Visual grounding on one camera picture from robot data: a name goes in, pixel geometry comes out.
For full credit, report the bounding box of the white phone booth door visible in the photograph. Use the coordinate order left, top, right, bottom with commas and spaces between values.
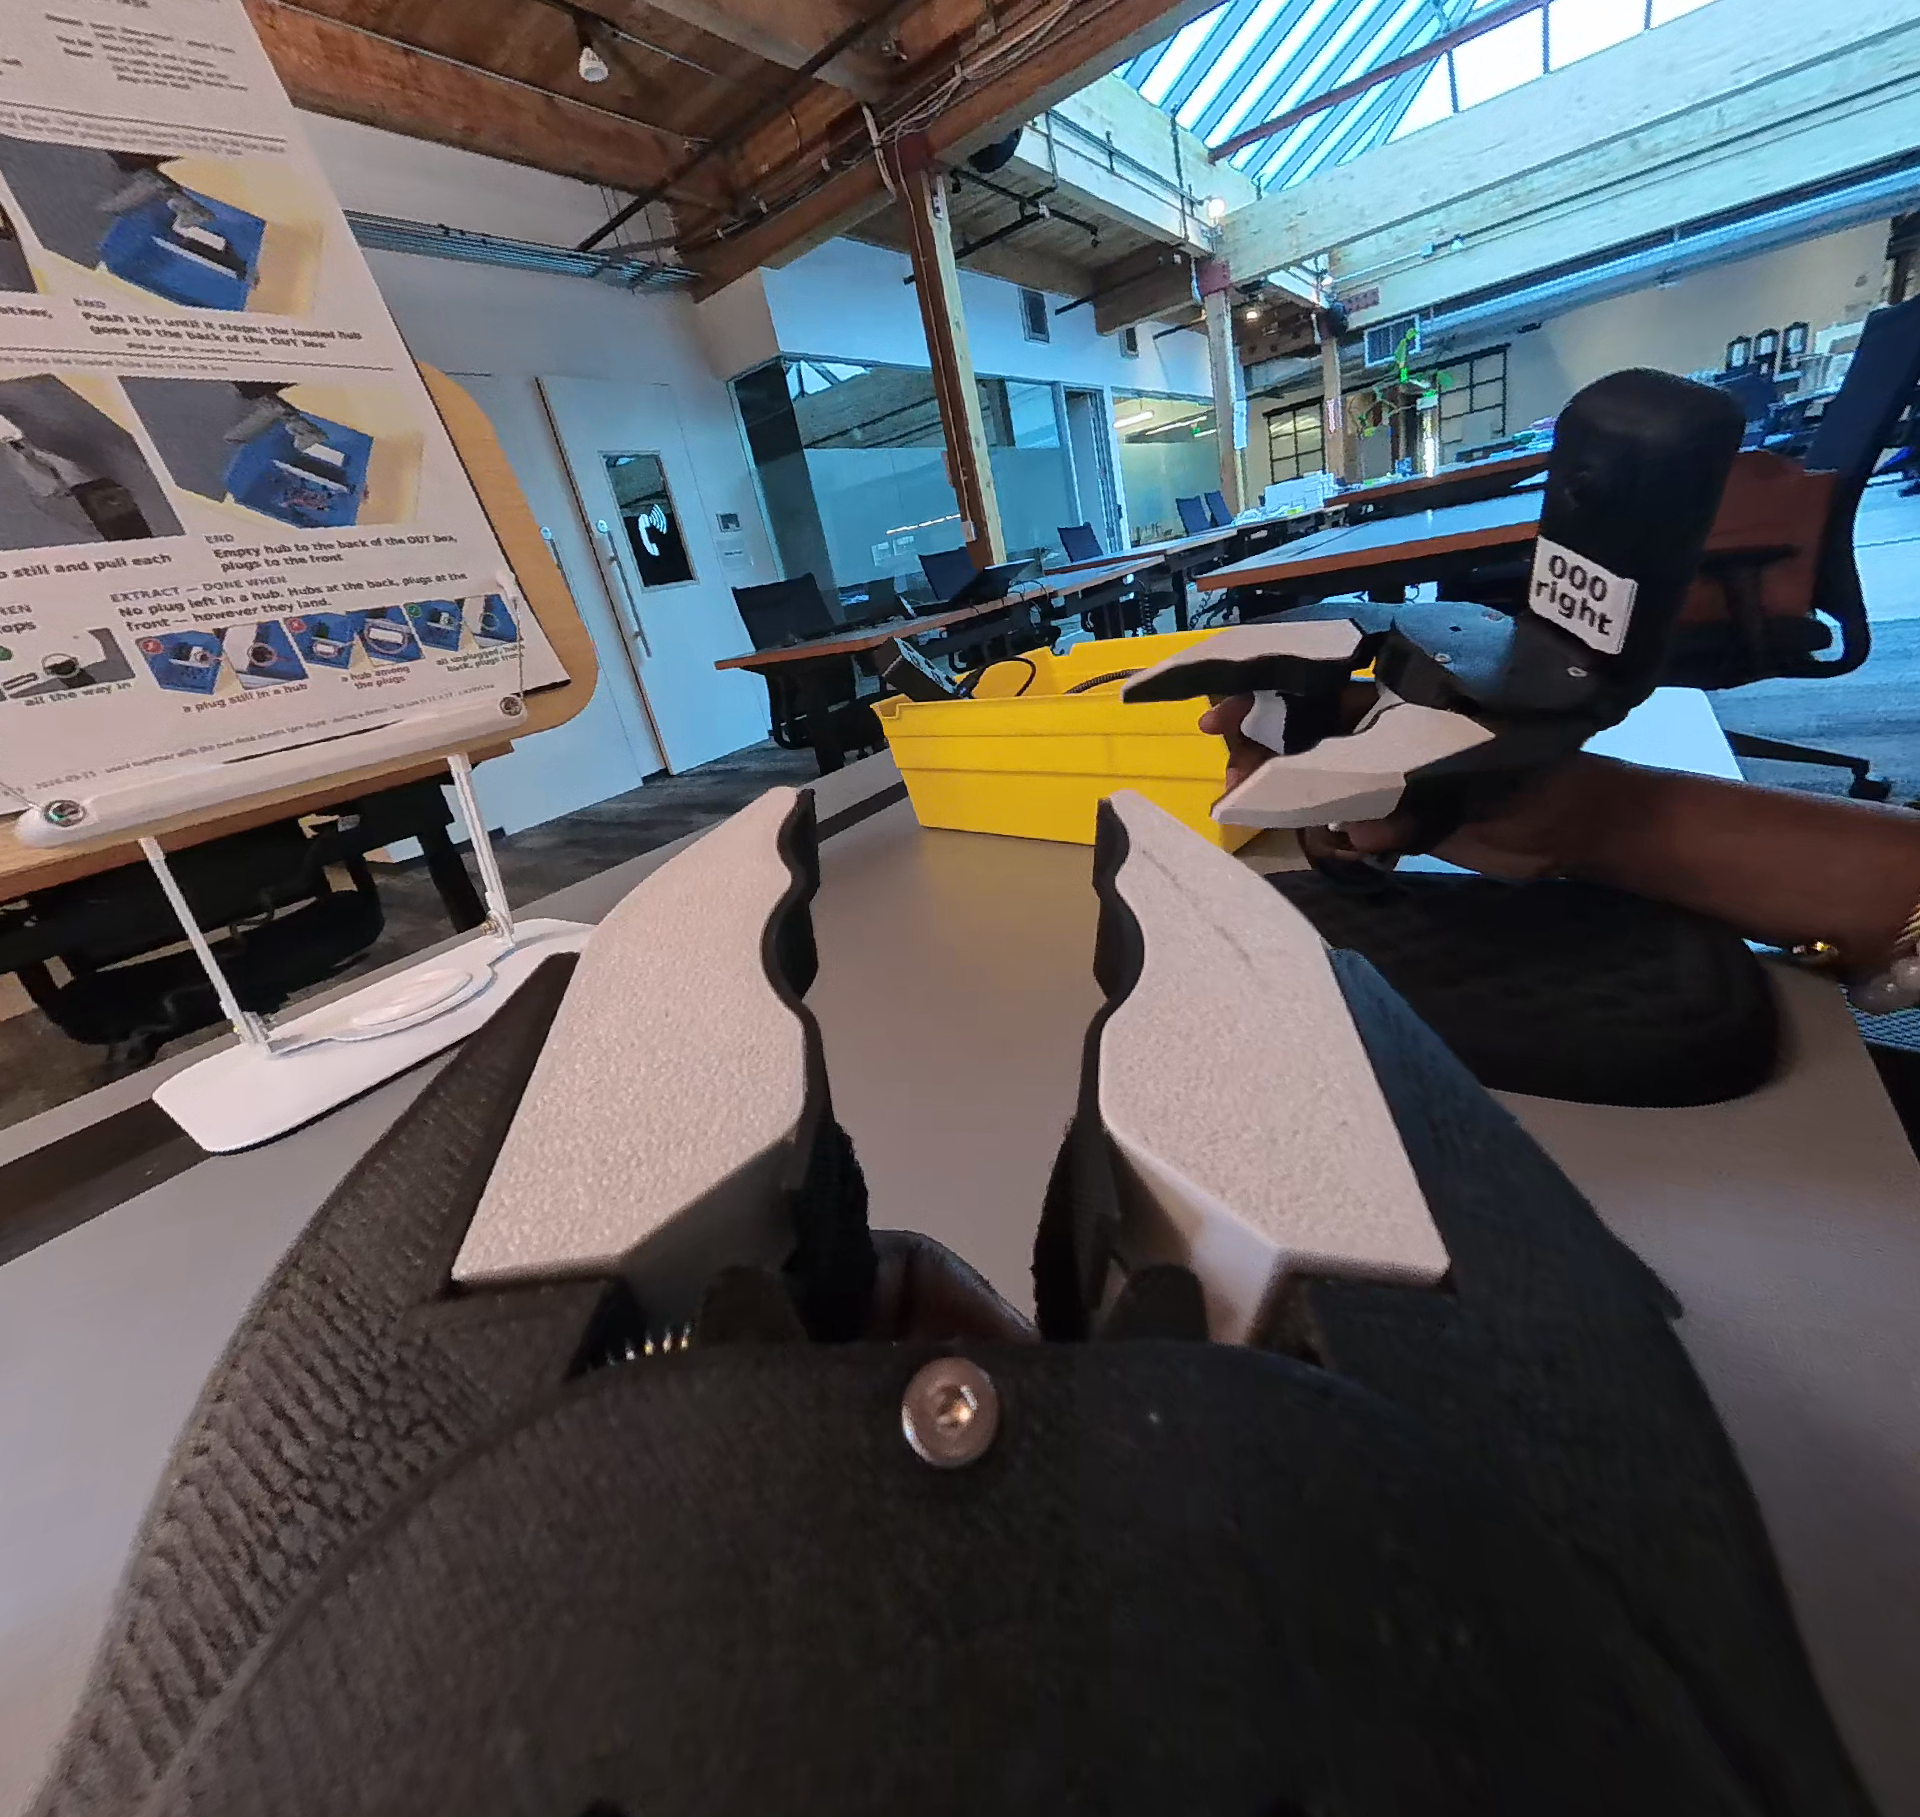
537, 374, 753, 785

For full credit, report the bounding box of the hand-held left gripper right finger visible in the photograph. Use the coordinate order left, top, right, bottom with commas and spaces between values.
1094, 791, 1453, 1348

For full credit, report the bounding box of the large instruction board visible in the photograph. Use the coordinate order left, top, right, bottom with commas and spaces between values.
0, 0, 600, 852

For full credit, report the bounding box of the person's right hand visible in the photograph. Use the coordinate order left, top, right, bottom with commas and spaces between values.
1201, 695, 1839, 952

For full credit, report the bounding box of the black quilted wrist rest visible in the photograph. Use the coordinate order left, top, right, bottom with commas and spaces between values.
1268, 856, 1781, 1106

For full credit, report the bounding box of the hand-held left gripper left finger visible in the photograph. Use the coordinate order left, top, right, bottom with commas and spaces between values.
450, 785, 830, 1333

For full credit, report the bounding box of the black office chair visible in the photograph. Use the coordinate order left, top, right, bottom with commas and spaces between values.
734, 575, 889, 777

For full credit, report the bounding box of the yellow plastic bin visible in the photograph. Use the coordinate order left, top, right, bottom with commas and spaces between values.
874, 629, 1278, 856

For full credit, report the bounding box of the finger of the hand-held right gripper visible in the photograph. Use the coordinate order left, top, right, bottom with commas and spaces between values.
1122, 620, 1395, 753
1212, 695, 1501, 831

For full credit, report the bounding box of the black USB cable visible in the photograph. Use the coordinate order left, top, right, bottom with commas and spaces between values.
956, 652, 1150, 706

